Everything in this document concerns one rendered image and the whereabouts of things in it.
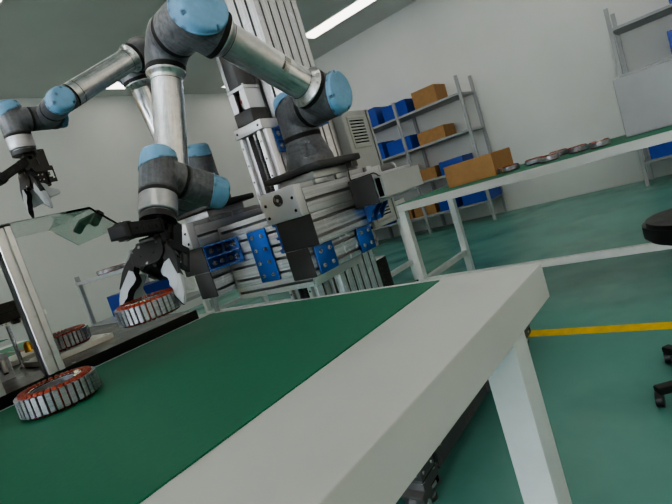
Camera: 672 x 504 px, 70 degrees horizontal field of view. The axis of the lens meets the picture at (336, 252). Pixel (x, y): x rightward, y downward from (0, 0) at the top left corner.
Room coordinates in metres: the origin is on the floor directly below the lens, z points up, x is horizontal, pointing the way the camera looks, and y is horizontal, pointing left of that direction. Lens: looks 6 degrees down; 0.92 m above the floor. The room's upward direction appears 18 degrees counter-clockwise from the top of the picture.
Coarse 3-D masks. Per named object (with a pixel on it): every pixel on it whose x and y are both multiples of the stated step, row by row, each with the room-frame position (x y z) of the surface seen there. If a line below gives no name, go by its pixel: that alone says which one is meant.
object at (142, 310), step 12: (168, 288) 0.89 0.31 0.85; (132, 300) 0.88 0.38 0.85; (144, 300) 0.82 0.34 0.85; (156, 300) 0.82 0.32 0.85; (168, 300) 0.83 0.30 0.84; (120, 312) 0.81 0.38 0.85; (132, 312) 0.80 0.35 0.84; (144, 312) 0.81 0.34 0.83; (156, 312) 0.81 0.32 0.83; (168, 312) 0.83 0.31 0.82; (120, 324) 0.82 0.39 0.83; (132, 324) 0.81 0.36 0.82
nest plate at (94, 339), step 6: (96, 336) 1.12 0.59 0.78; (102, 336) 1.08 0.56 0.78; (108, 336) 1.09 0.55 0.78; (84, 342) 1.08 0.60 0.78; (90, 342) 1.06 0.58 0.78; (96, 342) 1.07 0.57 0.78; (72, 348) 1.04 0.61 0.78; (78, 348) 1.04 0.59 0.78; (84, 348) 1.05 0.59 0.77; (60, 354) 1.01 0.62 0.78; (66, 354) 1.02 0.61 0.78; (72, 354) 1.03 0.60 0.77; (30, 360) 1.06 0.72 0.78; (36, 360) 1.03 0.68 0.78; (30, 366) 1.04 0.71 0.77; (36, 366) 1.02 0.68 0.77
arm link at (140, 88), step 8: (136, 72) 1.82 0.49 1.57; (144, 72) 1.83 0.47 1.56; (120, 80) 1.88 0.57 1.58; (128, 80) 1.83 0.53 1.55; (136, 80) 1.83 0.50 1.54; (144, 80) 1.84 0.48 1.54; (128, 88) 1.85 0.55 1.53; (136, 88) 1.85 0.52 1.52; (144, 88) 1.85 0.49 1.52; (136, 96) 1.86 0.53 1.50; (144, 96) 1.85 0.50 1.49; (144, 104) 1.85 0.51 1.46; (144, 112) 1.86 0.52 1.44; (152, 112) 1.86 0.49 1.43; (144, 120) 1.88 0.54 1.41; (152, 120) 1.86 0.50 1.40; (152, 128) 1.86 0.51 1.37; (152, 136) 1.88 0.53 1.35
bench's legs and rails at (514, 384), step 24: (504, 360) 0.63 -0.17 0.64; (528, 360) 0.65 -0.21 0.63; (504, 384) 0.64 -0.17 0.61; (528, 384) 0.63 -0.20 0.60; (504, 408) 0.64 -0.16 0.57; (528, 408) 0.62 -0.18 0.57; (504, 432) 0.65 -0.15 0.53; (528, 432) 0.63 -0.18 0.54; (528, 456) 0.63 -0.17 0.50; (552, 456) 0.64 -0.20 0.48; (528, 480) 0.64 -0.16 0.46; (552, 480) 0.62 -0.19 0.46
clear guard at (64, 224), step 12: (48, 216) 1.02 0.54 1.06; (60, 216) 1.06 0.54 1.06; (72, 216) 1.12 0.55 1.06; (84, 216) 1.12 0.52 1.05; (96, 216) 1.11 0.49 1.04; (12, 228) 1.01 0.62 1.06; (24, 228) 1.07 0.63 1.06; (36, 228) 1.13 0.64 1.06; (48, 228) 1.20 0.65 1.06; (60, 228) 1.21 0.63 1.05; (72, 228) 1.19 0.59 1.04; (84, 228) 1.18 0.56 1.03; (96, 228) 1.16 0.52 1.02; (72, 240) 1.26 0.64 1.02; (84, 240) 1.24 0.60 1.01
